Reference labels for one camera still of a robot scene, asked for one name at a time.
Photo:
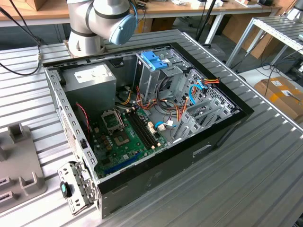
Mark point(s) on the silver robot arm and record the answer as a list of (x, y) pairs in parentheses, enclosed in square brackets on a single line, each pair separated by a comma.
[(104, 14)]

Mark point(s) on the metal disk bay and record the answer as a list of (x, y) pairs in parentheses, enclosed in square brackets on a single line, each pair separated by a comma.
[(192, 126)]

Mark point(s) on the black RAM slot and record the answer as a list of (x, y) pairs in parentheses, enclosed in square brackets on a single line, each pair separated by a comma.
[(145, 128), (140, 130), (137, 131)]

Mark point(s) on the metal optical drive cage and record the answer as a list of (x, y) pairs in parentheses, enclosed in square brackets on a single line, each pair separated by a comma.
[(149, 80)]

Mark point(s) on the round black speaker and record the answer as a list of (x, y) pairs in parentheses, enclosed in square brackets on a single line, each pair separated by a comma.
[(122, 94)]

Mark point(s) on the CPU socket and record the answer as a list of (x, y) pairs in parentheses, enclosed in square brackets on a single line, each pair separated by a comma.
[(121, 140)]

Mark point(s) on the green motherboard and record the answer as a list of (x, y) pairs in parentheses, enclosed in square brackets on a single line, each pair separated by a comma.
[(125, 152)]

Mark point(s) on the blue plastic cage latch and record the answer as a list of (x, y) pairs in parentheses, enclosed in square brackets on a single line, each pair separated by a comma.
[(154, 61)]

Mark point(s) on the grey power supply unit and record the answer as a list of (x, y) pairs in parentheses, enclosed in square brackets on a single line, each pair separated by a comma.
[(99, 94)]

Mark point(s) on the blue expansion slot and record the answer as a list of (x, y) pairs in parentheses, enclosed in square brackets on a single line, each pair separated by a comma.
[(123, 163)]

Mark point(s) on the black open PC case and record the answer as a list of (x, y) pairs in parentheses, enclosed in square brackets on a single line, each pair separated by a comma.
[(165, 177)]

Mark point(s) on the black case fan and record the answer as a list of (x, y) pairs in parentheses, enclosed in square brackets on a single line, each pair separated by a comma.
[(81, 118)]

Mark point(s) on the brown cardboard box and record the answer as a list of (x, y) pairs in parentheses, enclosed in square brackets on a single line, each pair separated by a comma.
[(163, 23), (239, 28)]

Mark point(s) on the long wooden desk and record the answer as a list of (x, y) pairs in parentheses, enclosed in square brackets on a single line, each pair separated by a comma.
[(165, 8)]

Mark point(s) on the black stand pole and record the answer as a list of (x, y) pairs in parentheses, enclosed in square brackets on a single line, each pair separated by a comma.
[(206, 20)]

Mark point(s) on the black teal release latch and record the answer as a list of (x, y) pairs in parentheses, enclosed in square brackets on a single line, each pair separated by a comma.
[(64, 189)]

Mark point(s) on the cardboard box with labels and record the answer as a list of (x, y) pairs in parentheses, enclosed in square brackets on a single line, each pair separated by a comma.
[(279, 99)]

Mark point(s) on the grey parts rack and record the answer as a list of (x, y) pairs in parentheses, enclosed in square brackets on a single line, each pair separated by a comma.
[(21, 156)]

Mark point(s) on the metal slat table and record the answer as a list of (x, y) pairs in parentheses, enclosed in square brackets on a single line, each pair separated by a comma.
[(272, 26)]

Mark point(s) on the wooden box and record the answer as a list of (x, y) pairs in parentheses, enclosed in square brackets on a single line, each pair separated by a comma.
[(42, 4)]

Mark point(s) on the metal card retention bracket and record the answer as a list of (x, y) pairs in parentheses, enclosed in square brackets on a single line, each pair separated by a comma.
[(74, 205)]

